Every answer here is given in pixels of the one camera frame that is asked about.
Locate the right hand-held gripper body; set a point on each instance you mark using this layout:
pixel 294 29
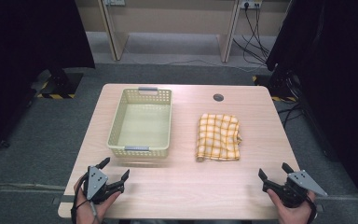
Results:
pixel 304 182

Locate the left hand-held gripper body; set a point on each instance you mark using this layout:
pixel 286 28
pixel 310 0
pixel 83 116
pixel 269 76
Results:
pixel 96 183

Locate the pale green perforated plastic basket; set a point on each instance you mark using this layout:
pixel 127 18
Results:
pixel 143 124

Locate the yellow checked cloth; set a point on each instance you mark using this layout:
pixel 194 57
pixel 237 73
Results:
pixel 217 137

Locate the person's left hand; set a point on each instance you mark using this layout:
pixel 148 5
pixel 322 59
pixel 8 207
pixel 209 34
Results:
pixel 101 211

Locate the person's right hand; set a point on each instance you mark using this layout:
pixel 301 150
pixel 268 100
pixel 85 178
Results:
pixel 292 215

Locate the black stand base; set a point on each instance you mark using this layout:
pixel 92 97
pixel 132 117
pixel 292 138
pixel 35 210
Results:
pixel 279 84
pixel 63 84

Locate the round grey table grommet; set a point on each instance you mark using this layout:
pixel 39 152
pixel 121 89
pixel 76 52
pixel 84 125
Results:
pixel 218 97

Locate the black curtain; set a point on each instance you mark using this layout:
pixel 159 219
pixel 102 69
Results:
pixel 28 37
pixel 338 77

